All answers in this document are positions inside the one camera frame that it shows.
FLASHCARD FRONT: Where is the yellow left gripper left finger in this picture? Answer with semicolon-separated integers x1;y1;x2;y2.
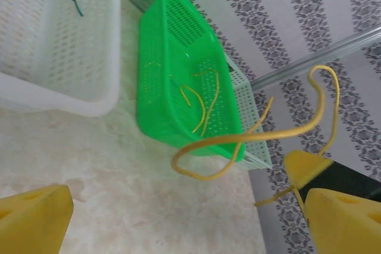
0;184;74;254

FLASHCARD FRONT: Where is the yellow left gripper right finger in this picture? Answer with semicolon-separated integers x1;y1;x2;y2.
305;188;381;254

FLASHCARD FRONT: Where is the yellow wire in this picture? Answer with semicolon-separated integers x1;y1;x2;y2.
171;65;341;225
180;84;205;133
191;68;221;136

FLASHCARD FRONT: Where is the pale mint plastic basket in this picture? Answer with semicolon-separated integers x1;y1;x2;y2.
224;56;273;170

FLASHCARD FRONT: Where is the green plastic basket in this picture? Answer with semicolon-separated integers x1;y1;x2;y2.
135;0;246;163

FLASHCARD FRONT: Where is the white plastic basket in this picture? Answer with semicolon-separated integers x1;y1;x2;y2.
0;0;121;117

